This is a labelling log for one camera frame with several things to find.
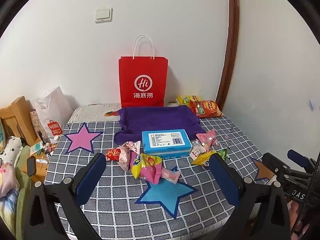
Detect white shopping bag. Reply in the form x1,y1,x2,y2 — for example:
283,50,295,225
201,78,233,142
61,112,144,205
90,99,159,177
32,86,73,143

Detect grey checked bedsheet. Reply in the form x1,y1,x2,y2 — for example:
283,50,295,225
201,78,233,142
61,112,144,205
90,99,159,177
45,112,278,240

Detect yellow chips bag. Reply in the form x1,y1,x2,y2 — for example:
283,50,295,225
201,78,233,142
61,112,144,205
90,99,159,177
176,94,202,107

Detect pale pink snack packet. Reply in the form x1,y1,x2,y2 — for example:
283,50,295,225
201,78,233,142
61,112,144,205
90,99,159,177
117,146,133,172

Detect purple towel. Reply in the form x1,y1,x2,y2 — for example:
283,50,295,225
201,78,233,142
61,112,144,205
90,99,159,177
114,105,206,145

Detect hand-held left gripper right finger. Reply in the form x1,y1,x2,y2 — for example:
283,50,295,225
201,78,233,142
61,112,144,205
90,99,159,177
209,152,293,240

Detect orange chips bag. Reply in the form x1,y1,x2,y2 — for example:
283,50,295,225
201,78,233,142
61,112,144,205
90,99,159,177
189,99,223,118

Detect wooden headboard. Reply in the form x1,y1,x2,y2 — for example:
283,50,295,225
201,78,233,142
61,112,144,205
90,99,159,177
0,96,38,145

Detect patterned paper bag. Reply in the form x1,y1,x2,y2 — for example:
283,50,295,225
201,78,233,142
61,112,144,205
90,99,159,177
29,109,49,143

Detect pink and white snack packet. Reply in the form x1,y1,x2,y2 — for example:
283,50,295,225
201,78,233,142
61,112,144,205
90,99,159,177
122,141,142,154

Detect wooden nightstand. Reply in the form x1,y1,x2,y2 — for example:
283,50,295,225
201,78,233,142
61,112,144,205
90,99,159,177
21,140,58,183

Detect white light switch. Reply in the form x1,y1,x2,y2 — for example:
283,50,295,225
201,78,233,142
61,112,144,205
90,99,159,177
95,8,113,23

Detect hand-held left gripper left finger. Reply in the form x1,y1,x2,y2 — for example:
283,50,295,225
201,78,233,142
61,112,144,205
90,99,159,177
16,152,107,240

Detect yellow and pink snack packet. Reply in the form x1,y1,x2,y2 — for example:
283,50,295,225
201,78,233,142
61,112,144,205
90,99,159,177
132,153,164,185

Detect blue tissue box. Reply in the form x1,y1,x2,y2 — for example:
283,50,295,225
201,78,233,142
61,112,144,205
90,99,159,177
141,129,192,159

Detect black phone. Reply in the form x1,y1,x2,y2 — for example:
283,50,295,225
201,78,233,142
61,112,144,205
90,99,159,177
26,156,37,177

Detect red paper bag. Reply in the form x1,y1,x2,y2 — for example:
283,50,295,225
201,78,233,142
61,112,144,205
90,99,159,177
118,35,168,107

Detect white dotted pillow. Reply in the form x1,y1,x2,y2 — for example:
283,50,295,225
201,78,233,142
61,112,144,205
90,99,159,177
0,136,24,165

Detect green snack packet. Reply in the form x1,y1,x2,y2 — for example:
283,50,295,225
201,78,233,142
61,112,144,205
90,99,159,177
215,148,228,162

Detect red snack packet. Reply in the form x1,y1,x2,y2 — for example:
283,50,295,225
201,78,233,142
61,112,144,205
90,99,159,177
105,148,122,161

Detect black cable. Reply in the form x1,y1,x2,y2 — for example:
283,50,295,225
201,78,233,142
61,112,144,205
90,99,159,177
302,150,320,240

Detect green blanket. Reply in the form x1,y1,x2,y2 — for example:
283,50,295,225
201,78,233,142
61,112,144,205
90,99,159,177
10,145,38,233

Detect dark pink snack packet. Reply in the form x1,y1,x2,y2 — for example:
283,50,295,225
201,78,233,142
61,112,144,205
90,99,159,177
196,129,220,148

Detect brown door frame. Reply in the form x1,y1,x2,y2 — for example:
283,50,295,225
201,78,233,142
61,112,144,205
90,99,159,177
215,0,240,112

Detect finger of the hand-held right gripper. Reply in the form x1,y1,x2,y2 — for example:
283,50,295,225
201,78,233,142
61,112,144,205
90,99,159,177
287,149,315,170
261,152,290,180

